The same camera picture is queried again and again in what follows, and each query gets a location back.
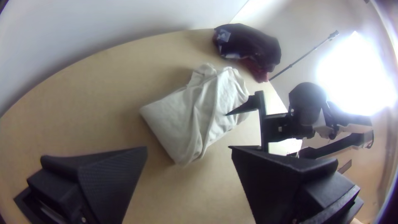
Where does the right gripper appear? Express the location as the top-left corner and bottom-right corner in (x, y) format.
(225, 90), (312, 153)

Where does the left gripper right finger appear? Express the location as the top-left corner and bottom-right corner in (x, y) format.
(228, 145), (364, 224)

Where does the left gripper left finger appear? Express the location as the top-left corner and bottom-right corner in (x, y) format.
(14, 146), (148, 224)

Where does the white t-shirt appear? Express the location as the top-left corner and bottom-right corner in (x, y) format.
(139, 63), (251, 167)

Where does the pile of folded clothes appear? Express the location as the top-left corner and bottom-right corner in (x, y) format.
(212, 23), (282, 84)

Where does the black tripod stand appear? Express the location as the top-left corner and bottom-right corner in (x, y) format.
(268, 30), (340, 81)

